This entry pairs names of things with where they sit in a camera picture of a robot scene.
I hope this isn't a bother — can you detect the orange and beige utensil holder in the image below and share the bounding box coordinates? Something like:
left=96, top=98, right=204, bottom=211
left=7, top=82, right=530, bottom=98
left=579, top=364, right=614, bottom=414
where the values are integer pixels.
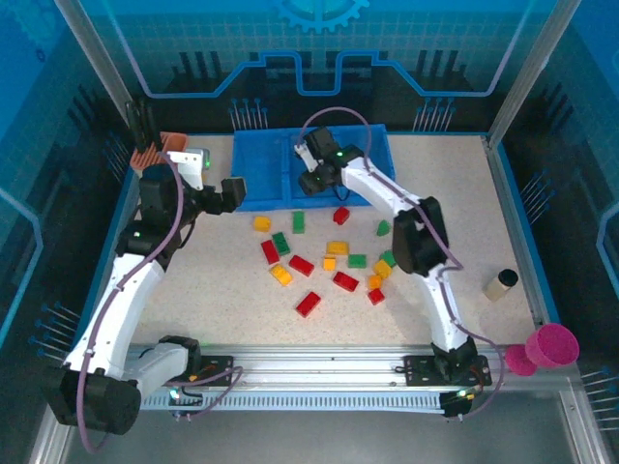
left=129, top=130, right=190, bottom=171

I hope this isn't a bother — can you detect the blue divided plastic bin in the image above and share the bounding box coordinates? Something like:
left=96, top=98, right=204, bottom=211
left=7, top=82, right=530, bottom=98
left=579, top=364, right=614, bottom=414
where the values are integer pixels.
left=230, top=124, right=398, bottom=214

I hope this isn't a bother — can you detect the beige bottle with black cap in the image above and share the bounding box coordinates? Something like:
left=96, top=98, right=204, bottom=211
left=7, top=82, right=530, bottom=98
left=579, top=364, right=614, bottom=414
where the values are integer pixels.
left=482, top=268, right=520, bottom=304

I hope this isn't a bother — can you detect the pink goblet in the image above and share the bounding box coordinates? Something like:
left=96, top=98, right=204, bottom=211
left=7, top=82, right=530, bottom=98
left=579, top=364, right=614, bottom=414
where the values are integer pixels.
left=504, top=323, right=581, bottom=379

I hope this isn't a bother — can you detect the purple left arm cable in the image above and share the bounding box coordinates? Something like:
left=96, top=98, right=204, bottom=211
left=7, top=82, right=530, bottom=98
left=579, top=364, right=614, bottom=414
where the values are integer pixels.
left=76, top=154, right=244, bottom=454

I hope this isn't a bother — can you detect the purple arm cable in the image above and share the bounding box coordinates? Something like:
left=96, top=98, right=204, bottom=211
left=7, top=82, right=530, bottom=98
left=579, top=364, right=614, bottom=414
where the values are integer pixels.
left=299, top=106, right=507, bottom=421
left=76, top=154, right=244, bottom=454

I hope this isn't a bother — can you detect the black utensil handle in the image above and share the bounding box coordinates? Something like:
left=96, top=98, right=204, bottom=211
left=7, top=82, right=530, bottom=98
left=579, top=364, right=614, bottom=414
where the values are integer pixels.
left=125, top=100, right=140, bottom=150
left=139, top=100, right=157, bottom=150

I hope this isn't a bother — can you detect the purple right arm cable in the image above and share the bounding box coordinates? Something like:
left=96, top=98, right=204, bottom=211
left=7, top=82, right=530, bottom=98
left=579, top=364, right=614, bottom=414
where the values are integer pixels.
left=299, top=106, right=507, bottom=421

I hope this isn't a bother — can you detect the aluminium frame post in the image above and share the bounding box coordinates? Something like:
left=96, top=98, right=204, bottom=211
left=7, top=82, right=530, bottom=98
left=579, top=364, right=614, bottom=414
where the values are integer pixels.
left=52, top=0, right=146, bottom=137
left=487, top=0, right=582, bottom=147

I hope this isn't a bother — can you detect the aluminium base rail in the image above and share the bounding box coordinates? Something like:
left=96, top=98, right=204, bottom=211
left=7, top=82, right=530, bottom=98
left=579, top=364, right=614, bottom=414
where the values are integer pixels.
left=130, top=341, right=489, bottom=393

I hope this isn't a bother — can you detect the aluminium side rail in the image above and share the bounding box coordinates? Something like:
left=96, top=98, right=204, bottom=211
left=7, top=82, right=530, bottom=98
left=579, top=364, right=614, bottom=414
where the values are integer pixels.
left=481, top=134, right=550, bottom=326

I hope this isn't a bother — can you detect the slotted grey cable duct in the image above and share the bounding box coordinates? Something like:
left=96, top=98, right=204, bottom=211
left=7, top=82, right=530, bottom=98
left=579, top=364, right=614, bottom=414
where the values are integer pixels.
left=142, top=390, right=449, bottom=415

